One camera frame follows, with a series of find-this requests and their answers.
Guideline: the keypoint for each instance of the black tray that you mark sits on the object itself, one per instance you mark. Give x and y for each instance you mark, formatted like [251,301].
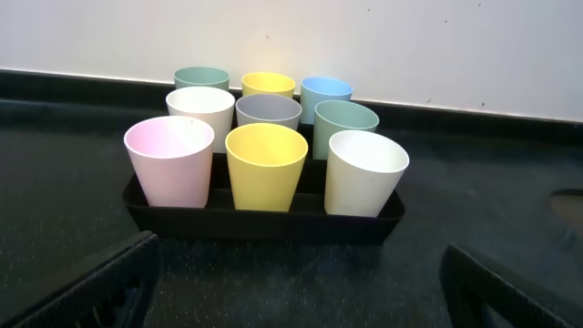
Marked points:
[255,228]

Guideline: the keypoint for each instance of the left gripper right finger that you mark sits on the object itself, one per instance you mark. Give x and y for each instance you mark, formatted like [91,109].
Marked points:
[496,296]

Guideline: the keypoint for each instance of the white cup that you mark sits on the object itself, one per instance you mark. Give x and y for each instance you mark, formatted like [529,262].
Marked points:
[200,105]
[360,182]

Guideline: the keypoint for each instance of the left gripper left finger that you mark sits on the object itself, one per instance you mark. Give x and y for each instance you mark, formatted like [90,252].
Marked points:
[91,287]

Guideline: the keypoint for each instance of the pink cup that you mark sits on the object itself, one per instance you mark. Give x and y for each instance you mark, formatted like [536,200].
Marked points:
[173,173]

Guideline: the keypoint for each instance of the blue cup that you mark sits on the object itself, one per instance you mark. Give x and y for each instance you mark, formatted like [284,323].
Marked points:
[319,98]

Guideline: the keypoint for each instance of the grey cup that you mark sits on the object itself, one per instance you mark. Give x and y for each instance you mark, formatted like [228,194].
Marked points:
[268,109]

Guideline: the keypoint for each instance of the yellow cup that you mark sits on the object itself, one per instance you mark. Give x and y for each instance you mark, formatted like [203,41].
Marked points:
[268,84]
[264,177]

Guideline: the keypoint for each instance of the green cup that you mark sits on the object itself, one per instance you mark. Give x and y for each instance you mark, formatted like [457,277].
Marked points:
[200,77]
[337,123]

